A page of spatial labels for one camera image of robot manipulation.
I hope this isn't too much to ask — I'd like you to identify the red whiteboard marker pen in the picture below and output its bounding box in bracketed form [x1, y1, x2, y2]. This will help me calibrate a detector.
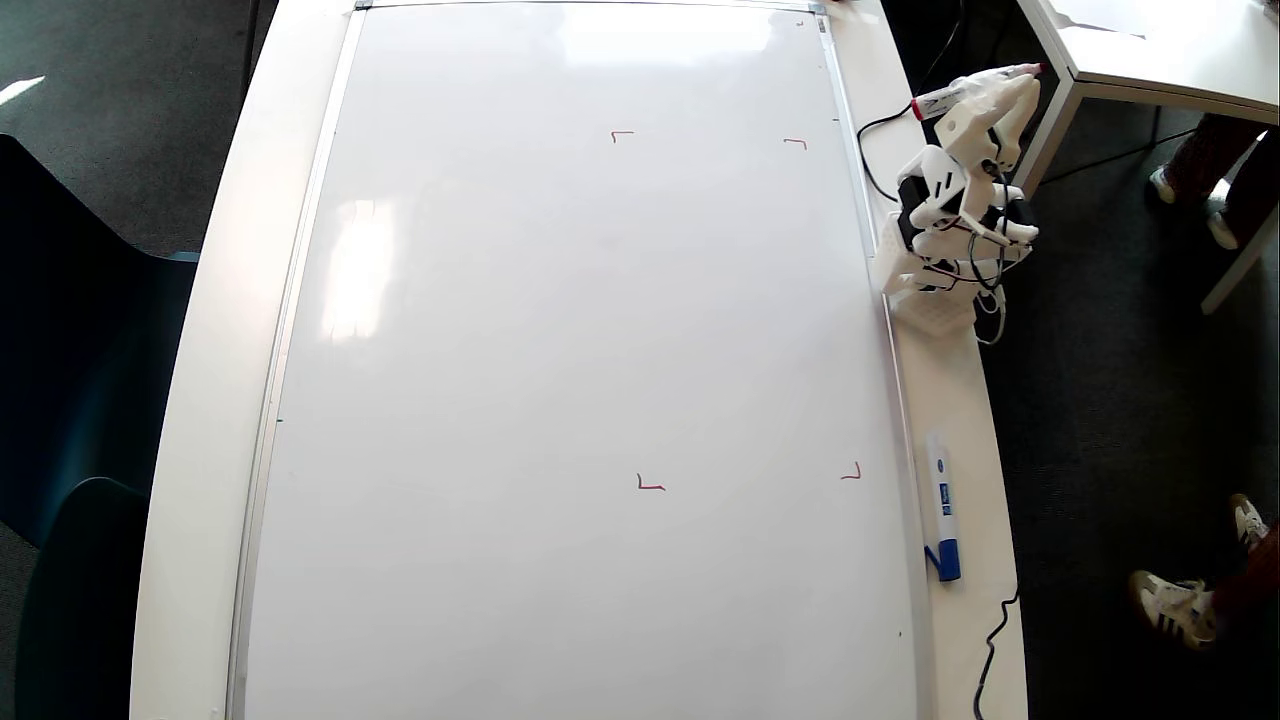
[910, 62, 1048, 122]

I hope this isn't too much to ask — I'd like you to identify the white perforated robot base mount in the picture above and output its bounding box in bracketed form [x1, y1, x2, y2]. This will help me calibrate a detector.
[870, 213, 981, 338]

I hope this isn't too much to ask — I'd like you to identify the white five-joint robot arm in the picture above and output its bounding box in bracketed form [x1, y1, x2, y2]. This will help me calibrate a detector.
[893, 143, 1041, 297]

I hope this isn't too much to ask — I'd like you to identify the white whiteboard with aluminium frame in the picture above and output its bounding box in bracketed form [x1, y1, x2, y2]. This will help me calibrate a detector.
[225, 0, 936, 720]

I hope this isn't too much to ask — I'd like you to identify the white striped sneaker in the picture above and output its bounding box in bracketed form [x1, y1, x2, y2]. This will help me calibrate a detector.
[1129, 569, 1220, 652]
[1229, 493, 1272, 552]

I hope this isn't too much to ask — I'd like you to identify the dark trouser leg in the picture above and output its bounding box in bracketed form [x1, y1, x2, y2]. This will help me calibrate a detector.
[1224, 128, 1280, 242]
[1168, 112, 1257, 203]

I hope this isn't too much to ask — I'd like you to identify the dark blue chair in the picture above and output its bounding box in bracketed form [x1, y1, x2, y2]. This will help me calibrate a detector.
[0, 133, 201, 720]

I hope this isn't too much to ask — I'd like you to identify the black camera cable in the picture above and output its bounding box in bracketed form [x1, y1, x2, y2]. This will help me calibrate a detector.
[856, 0, 966, 206]

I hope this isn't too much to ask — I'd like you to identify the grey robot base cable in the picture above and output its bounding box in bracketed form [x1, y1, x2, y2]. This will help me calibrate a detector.
[973, 283, 1008, 347]

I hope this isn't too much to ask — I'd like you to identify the black floor cable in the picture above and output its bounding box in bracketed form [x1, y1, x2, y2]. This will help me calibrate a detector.
[1038, 128, 1199, 187]

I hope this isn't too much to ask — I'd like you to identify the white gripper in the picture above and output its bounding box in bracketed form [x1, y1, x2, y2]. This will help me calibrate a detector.
[935, 78, 1043, 175]

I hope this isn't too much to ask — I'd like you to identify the maroon trouser leg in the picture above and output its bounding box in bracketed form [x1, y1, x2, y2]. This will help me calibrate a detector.
[1210, 524, 1280, 617]

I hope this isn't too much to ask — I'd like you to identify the blue and white whiteboard marker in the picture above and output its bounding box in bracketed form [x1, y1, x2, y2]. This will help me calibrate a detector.
[922, 432, 963, 584]

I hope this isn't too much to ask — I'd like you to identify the white side table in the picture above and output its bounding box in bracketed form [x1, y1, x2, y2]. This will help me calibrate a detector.
[1015, 0, 1280, 316]

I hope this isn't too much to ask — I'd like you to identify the thin black table cable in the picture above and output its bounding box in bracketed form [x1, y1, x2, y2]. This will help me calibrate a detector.
[973, 585, 1021, 720]

